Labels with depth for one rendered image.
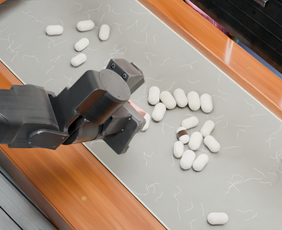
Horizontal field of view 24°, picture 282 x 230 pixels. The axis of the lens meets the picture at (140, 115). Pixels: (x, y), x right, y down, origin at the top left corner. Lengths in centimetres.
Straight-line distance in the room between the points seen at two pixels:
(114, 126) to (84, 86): 11
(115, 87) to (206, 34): 41
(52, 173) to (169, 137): 22
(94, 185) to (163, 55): 32
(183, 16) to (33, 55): 30
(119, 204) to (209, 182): 16
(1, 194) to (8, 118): 38
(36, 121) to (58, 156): 26
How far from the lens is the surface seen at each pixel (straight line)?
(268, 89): 124
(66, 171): 113
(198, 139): 117
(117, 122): 100
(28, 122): 89
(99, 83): 91
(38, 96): 93
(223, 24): 94
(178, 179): 115
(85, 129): 96
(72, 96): 93
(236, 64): 126
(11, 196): 123
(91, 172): 113
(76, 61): 127
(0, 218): 122
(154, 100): 121
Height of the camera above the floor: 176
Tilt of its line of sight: 57 degrees down
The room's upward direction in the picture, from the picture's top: straight up
